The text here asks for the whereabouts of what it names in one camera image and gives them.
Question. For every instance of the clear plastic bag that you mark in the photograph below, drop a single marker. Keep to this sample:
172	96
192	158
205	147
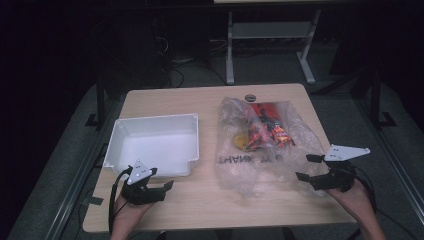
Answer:
266	166

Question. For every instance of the black tape piece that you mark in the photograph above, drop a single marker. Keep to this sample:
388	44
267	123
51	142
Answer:
95	201

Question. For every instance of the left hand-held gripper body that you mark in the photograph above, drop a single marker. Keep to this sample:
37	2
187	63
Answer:
138	193

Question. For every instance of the yellow round toy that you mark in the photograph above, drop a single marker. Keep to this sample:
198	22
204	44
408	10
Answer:
240	140

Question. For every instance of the white metal desk frame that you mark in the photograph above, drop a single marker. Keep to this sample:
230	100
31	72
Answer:
266	30

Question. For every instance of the white plastic bin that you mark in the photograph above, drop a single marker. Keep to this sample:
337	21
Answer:
155	146

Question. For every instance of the person's left hand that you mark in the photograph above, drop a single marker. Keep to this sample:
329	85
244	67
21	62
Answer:
128	211

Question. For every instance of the person's right hand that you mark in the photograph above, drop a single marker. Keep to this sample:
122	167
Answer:
351	201

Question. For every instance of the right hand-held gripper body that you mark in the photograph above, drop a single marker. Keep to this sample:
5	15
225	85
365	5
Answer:
336	173

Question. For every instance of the black metal stand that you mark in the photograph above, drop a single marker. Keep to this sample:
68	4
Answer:
100	106
376	103

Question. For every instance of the red chip bag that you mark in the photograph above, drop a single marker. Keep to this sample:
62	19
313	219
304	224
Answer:
271	128

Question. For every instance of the grey table grommet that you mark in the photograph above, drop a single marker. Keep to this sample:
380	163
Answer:
250	98

